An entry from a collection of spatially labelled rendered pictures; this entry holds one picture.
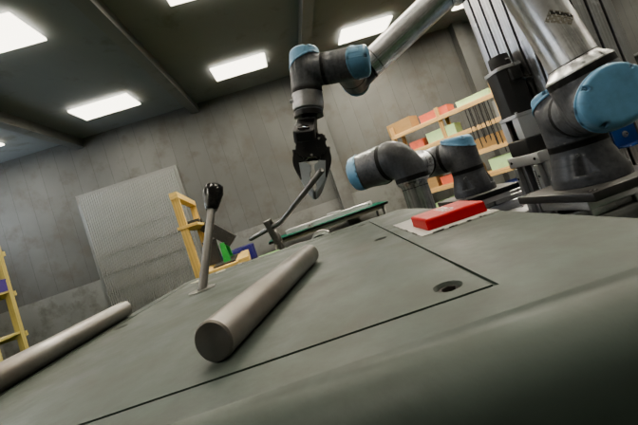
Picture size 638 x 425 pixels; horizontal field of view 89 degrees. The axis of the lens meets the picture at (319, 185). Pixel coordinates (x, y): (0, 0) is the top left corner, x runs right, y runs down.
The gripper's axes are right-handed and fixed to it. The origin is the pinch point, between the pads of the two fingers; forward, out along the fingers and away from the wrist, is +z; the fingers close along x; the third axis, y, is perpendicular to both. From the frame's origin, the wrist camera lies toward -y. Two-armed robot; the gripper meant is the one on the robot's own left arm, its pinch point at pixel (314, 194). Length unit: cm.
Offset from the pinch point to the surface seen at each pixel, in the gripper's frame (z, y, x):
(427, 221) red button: 4.8, -44.0, -12.2
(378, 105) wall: -245, 800, -162
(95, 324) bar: 13.6, -39.5, 24.2
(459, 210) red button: 3.9, -44.0, -15.4
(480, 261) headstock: 6, -57, -11
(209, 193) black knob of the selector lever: -0.8, -25.3, 15.6
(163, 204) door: -25, 737, 407
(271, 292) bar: 8, -54, 2
